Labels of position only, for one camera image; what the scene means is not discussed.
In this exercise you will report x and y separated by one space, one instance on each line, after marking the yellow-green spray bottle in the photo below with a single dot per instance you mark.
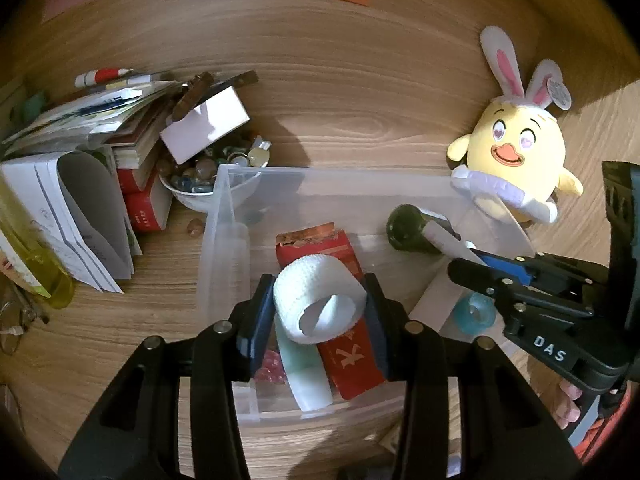
45 280

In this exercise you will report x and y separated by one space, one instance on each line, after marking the brown hair clip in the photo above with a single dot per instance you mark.
192 91

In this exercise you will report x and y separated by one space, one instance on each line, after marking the red and white marker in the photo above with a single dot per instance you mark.
102 76

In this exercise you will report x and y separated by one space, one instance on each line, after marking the clear plastic bin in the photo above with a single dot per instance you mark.
235 260

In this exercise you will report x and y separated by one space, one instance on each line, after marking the stack of booklets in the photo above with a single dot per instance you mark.
100 110

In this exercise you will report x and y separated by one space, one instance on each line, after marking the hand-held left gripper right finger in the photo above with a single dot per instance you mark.
378 330

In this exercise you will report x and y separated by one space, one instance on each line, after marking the red foil packet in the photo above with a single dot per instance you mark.
345 255

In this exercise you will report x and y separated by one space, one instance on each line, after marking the dark green bottle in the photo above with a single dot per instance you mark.
407 232

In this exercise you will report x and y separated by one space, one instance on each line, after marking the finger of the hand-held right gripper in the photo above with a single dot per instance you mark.
475 275
505 266

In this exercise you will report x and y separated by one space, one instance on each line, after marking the translucent teal bottle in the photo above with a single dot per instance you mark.
307 385

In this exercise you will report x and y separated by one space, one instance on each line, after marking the small white box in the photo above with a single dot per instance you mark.
205 125

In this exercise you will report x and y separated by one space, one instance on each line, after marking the small teal container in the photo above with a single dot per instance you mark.
30 106

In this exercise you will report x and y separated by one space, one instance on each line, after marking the teal tape roll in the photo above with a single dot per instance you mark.
465 310

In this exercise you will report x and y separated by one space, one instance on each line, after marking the folded white papers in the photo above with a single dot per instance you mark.
75 200

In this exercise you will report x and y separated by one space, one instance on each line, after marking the pile of glass pebbles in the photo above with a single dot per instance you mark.
192 172

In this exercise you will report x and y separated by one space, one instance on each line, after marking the yellow chick plush toy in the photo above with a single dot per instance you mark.
520 160

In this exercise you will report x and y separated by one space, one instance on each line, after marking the person's right hand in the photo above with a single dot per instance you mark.
567 405

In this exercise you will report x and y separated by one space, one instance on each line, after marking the white bowl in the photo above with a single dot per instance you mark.
190 200

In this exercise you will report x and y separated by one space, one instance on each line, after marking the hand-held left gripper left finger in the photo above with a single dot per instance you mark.
257 320

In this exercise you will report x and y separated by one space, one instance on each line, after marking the white bandage roll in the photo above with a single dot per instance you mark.
305 285

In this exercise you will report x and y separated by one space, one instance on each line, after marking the eyeglasses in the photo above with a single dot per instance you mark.
35 307

